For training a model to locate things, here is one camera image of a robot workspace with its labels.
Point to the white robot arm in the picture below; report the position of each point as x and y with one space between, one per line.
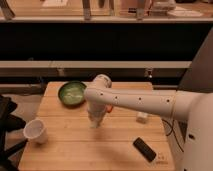
196 109

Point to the white sponge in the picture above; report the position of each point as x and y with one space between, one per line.
96 122

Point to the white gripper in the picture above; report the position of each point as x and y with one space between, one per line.
96 110

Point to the white paper cup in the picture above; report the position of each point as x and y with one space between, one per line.
35 130

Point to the small white figurine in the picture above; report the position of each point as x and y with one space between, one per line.
142 117

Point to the grey panel right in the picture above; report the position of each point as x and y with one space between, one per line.
199 75

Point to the orange carrot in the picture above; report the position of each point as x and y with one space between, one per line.
109 108

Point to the green ceramic bowl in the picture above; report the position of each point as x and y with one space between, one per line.
72 93

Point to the black office chair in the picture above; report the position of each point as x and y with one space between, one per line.
9 123

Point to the black remote control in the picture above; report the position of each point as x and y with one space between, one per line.
144 149

